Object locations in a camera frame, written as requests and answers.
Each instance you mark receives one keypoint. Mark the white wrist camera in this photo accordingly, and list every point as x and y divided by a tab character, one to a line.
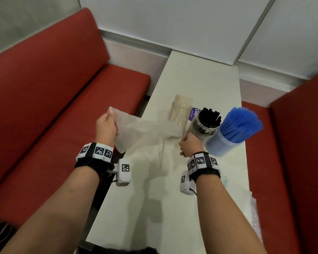
123	177
186	186

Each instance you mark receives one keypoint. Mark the person's left forearm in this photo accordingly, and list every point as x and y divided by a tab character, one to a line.
47	216

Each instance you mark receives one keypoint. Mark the black left wristband with markers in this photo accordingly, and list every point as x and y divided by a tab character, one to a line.
91	162

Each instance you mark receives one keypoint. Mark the person's dark clothing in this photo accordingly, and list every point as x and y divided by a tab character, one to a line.
122	250

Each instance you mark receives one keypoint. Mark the small bunch of blue straws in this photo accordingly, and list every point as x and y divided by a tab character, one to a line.
241	124

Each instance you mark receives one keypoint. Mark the black right wristband with markers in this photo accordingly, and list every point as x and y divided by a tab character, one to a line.
205	173

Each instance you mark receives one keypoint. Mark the clear blue-zip bag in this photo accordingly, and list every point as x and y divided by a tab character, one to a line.
132	129

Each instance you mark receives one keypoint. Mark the frosted plastic jar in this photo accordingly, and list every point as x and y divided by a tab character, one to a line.
217	149

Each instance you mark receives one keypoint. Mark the clear bag with white strips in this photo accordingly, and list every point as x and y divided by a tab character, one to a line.
238	195

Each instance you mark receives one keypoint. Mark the person's left hand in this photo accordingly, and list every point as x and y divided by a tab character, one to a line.
106	129

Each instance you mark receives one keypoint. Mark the person's right hand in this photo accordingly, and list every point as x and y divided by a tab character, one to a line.
190	145

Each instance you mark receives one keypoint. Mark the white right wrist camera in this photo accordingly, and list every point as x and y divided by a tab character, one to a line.
186	186

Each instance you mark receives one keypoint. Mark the person's right forearm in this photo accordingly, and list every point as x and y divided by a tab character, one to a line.
228	222

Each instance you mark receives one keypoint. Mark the black wristband with markers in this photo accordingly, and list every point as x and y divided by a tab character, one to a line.
91	162
205	173

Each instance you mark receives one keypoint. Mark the small bunch of black straws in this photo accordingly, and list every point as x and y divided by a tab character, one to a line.
210	117

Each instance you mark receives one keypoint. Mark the red sofa beside plant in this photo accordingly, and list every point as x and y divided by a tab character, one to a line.
302	169

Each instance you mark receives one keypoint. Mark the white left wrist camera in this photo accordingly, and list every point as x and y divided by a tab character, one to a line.
123	177

